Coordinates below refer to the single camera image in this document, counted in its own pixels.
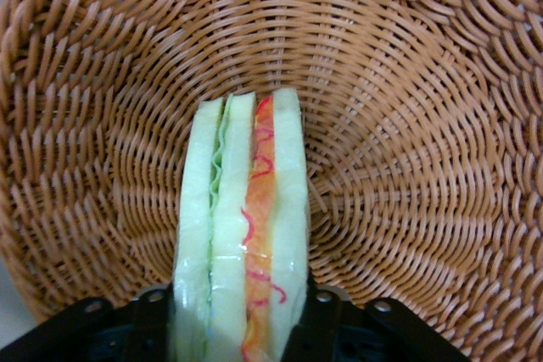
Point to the white bread toy sandwich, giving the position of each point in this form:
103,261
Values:
229,209

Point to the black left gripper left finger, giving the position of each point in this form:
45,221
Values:
106,332

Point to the round brown wicker basket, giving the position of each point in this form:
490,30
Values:
403,124

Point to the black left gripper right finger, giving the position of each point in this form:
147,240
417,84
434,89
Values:
360,336

